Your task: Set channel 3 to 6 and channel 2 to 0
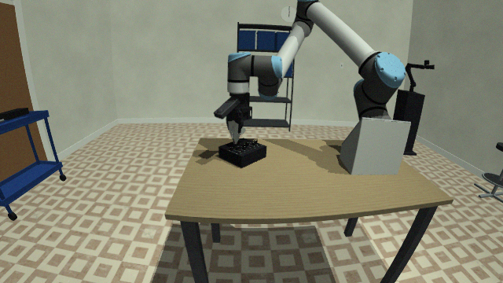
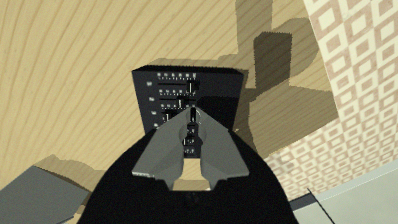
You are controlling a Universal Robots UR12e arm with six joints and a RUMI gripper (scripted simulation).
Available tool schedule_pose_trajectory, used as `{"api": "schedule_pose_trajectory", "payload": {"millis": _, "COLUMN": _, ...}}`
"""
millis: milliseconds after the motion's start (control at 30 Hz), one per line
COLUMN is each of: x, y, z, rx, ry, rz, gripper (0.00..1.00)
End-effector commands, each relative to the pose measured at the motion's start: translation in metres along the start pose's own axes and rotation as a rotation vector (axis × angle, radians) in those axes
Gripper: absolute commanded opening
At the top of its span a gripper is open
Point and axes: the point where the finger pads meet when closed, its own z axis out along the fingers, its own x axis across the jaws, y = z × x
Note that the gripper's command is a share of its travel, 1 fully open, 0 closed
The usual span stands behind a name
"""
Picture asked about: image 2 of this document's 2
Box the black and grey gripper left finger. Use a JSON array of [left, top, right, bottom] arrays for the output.
[[76, 106, 193, 224]]

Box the black lighting desk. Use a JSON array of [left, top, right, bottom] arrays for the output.
[[131, 65, 244, 159]]

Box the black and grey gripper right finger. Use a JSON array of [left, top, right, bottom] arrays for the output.
[[193, 107, 299, 224]]

